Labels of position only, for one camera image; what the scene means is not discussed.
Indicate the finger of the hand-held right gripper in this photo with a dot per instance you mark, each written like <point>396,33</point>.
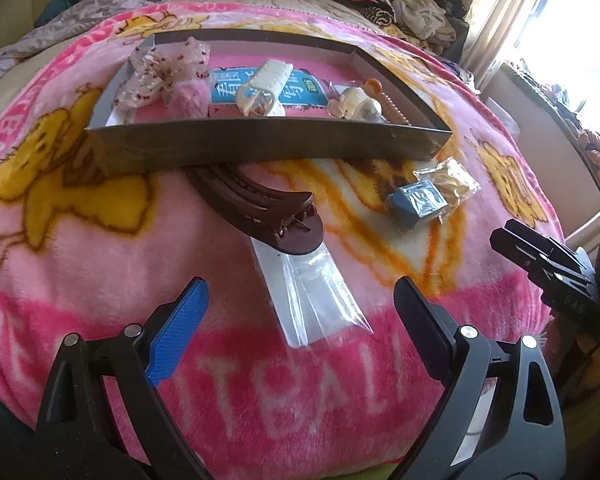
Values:
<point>545,242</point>
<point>545,275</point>

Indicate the brown hair claw clip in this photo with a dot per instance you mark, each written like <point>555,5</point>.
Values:
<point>280,220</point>

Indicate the white hair claw clip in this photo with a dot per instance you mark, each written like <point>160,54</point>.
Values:
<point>265,87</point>

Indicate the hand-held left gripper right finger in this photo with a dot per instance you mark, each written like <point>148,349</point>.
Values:
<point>422,325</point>

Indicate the white pearl hair accessory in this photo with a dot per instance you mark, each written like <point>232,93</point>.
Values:
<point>364,105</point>

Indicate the pink printed blanket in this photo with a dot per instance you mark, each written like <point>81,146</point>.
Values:
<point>105,270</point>

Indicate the clear plastic bag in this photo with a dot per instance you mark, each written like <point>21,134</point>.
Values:
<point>315,295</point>

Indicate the pink pom-pom hair clip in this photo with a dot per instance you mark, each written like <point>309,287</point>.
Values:
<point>187,102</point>

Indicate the lavender cloth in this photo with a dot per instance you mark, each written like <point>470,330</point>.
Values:
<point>55,30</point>

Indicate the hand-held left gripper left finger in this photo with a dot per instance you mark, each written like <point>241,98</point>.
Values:
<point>175,335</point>

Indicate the cream curtain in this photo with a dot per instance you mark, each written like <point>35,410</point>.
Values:
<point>505,25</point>

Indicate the brown cardboard box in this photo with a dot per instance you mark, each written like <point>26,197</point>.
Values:
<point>260,140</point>

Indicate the yellow packet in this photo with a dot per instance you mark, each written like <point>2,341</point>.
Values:
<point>455,180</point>

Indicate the bright window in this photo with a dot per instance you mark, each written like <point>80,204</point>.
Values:
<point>580,25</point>

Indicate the polka dot bow hair clip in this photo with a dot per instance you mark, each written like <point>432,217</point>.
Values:
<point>155,72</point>

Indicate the blue box in plastic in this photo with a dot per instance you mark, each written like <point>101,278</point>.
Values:
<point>415,205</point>

